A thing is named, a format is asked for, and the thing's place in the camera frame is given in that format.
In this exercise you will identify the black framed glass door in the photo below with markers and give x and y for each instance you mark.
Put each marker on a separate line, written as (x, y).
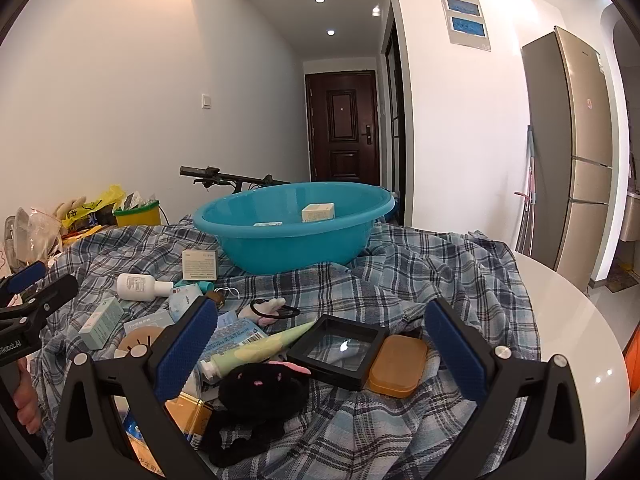
(395, 125)

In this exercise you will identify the orange chair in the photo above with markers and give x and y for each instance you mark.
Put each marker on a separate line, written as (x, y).
(632, 360)

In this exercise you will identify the blue white carton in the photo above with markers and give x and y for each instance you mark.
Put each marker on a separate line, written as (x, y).
(235, 335)

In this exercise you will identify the dark brown door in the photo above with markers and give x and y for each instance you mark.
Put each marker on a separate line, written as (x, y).
(342, 125)

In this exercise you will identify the clear plastic bag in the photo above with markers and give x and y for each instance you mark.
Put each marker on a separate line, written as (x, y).
(35, 240)

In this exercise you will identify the green bucket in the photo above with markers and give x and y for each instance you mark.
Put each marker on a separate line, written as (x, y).
(137, 216)

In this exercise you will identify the beige plush toy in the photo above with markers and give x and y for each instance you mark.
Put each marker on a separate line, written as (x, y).
(67, 207)

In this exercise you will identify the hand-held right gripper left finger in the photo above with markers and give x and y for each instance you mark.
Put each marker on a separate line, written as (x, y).
(185, 350)

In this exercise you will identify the black square display frame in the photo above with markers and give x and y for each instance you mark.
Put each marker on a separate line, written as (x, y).
(335, 352)

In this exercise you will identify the black plush toy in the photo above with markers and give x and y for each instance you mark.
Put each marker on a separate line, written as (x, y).
(260, 390)

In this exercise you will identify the white light switch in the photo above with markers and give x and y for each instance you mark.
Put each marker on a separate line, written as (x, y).
(206, 101)

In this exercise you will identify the pale green tube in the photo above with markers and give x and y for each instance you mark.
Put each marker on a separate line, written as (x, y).
(260, 347)

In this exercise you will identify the gold box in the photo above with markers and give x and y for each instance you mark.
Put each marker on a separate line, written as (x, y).
(192, 417)

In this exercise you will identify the blue plaid cloth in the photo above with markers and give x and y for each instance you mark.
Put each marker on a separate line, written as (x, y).
(350, 430)

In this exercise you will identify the white lotion bottle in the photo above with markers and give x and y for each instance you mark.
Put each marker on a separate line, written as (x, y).
(137, 287)

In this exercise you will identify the orange plastic case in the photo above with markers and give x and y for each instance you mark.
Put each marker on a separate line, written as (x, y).
(397, 365)

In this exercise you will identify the gold refrigerator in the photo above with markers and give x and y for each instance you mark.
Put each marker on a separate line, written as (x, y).
(570, 160)

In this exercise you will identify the blue plastic basin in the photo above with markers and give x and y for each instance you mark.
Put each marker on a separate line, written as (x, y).
(280, 250)

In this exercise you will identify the patterned floor mat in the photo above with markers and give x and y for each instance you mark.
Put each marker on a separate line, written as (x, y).
(622, 275)

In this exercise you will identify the teal small tube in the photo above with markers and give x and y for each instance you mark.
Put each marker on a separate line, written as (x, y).
(192, 287)

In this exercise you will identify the box with tan circle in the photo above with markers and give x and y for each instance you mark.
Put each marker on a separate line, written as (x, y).
(145, 332)

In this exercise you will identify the cream square box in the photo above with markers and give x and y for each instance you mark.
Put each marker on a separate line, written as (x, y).
(317, 212)

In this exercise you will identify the folded metal rack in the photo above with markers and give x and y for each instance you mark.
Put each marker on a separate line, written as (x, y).
(527, 195)

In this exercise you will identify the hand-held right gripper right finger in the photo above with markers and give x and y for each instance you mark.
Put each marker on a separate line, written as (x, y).
(457, 355)

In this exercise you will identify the white sink cabinet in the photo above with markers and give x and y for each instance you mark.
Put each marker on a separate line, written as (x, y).
(631, 220)

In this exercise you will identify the white red flat carton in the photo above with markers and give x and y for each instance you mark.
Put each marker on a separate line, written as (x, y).
(267, 223)

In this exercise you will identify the white round desktop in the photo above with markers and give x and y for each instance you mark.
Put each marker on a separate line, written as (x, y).
(575, 340)

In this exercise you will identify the pale green tall box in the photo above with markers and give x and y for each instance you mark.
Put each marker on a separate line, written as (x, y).
(102, 322)

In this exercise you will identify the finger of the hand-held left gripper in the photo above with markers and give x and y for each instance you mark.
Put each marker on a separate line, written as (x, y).
(55, 292)
(25, 276)

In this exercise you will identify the blue white box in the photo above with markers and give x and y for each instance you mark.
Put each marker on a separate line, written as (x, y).
(140, 440)

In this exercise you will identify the yellow plastic bag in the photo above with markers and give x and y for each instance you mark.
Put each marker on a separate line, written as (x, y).
(107, 197)

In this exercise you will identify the white square box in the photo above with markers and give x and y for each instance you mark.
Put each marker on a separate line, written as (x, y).
(200, 265)

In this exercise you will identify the grey wall panel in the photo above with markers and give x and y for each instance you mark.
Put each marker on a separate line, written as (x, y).
(465, 20)

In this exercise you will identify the person's left hand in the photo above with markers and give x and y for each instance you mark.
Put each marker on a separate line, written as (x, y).
(27, 400)

